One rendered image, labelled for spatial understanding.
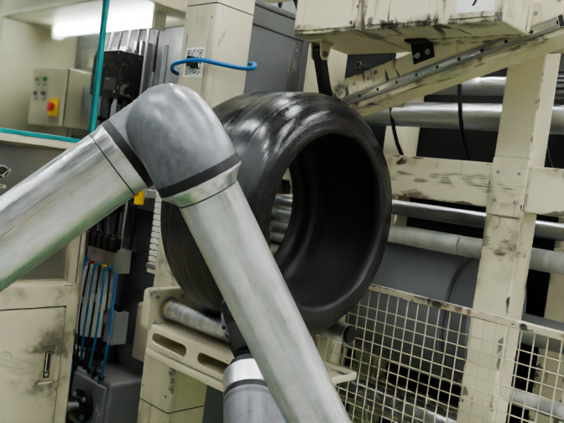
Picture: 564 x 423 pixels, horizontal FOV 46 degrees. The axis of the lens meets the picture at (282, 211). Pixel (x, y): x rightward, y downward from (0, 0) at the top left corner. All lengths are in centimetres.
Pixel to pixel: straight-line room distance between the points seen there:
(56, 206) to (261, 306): 31
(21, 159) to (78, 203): 83
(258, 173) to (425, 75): 61
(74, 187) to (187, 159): 20
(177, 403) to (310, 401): 89
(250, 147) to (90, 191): 45
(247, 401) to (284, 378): 19
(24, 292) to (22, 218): 83
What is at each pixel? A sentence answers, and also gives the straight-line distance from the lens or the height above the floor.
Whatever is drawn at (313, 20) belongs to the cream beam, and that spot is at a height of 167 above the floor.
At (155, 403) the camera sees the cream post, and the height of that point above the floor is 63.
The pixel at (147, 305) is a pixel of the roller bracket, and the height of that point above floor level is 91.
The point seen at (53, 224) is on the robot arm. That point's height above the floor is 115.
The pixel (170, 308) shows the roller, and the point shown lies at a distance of 161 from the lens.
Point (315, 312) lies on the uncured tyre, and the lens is 148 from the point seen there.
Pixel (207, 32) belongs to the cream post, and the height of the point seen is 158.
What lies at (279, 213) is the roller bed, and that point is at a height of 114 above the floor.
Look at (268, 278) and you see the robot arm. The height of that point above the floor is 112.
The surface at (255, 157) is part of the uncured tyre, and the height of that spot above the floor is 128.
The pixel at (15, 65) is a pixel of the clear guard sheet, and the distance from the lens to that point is 175.
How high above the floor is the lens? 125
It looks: 3 degrees down
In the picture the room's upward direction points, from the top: 7 degrees clockwise
